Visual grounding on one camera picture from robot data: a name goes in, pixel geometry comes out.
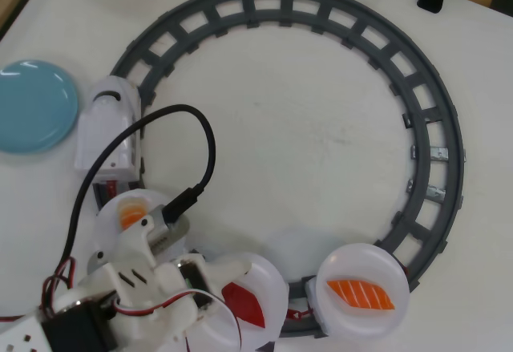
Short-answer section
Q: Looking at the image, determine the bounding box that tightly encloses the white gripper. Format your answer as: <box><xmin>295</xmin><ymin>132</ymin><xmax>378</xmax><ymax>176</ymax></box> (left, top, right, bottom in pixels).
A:
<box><xmin>99</xmin><ymin>215</ymin><xmax>254</xmax><ymax>344</ymax></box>

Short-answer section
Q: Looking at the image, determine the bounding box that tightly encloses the small salmon sushi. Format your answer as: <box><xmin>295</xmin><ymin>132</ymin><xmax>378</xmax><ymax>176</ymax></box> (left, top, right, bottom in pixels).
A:
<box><xmin>119</xmin><ymin>196</ymin><xmax>150</xmax><ymax>229</ymax></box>

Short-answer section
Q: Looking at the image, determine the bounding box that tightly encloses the red tuna sushi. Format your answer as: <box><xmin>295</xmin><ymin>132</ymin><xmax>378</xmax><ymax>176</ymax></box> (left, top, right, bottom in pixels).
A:
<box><xmin>220</xmin><ymin>281</ymin><xmax>267</xmax><ymax>329</ymax></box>

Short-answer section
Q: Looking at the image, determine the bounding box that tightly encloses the white Shinkansen toy locomotive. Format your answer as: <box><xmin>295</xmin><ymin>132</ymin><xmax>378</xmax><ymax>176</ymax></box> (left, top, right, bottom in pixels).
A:
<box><xmin>74</xmin><ymin>75</ymin><xmax>144</xmax><ymax>185</ymax></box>

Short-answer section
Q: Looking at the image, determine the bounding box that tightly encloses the large salmon sushi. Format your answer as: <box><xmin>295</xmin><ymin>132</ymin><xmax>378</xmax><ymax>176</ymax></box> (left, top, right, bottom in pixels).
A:
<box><xmin>325</xmin><ymin>278</ymin><xmax>396</xmax><ymax>312</ymax></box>

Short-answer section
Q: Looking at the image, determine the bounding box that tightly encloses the blue round dish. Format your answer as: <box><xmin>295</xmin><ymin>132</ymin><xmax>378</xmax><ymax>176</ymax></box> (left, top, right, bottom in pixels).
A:
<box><xmin>0</xmin><ymin>59</ymin><xmax>80</xmax><ymax>156</ymax></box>

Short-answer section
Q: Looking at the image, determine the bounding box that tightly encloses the white round plate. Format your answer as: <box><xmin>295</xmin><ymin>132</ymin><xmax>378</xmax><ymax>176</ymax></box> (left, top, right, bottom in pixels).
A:
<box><xmin>95</xmin><ymin>189</ymin><xmax>190</xmax><ymax>263</ymax></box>
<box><xmin>315</xmin><ymin>243</ymin><xmax>410</xmax><ymax>339</ymax></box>
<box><xmin>184</xmin><ymin>250</ymin><xmax>290</xmax><ymax>352</ymax></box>

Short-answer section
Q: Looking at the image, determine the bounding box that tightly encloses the white toy train car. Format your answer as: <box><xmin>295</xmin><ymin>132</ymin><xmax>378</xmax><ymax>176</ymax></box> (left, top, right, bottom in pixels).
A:
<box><xmin>91</xmin><ymin>181</ymin><xmax>140</xmax><ymax>209</ymax></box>
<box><xmin>305</xmin><ymin>274</ymin><xmax>334</xmax><ymax>339</ymax></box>

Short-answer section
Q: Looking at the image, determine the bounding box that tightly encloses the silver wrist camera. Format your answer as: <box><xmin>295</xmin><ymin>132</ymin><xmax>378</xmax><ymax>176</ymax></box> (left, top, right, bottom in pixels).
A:
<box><xmin>147</xmin><ymin>204</ymin><xmax>191</xmax><ymax>249</ymax></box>

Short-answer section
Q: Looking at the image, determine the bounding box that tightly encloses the red white servo wire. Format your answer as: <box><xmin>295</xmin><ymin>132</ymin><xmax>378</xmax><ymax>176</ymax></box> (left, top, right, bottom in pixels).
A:
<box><xmin>111</xmin><ymin>287</ymin><xmax>246</xmax><ymax>351</ymax></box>

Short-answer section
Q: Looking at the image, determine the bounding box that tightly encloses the black USB cable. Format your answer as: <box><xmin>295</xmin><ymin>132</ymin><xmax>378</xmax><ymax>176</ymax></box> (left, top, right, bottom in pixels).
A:
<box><xmin>55</xmin><ymin>103</ymin><xmax>217</xmax><ymax>285</ymax></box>

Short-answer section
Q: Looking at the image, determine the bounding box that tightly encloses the red black servo wire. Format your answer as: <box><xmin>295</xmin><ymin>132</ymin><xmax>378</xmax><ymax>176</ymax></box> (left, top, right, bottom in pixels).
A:
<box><xmin>38</xmin><ymin>256</ymin><xmax>78</xmax><ymax>323</ymax></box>

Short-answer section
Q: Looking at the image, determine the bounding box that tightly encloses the red chain coupling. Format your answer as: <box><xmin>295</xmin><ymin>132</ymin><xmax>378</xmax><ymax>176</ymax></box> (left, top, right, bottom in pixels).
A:
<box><xmin>285</xmin><ymin>305</ymin><xmax>317</xmax><ymax>323</ymax></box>

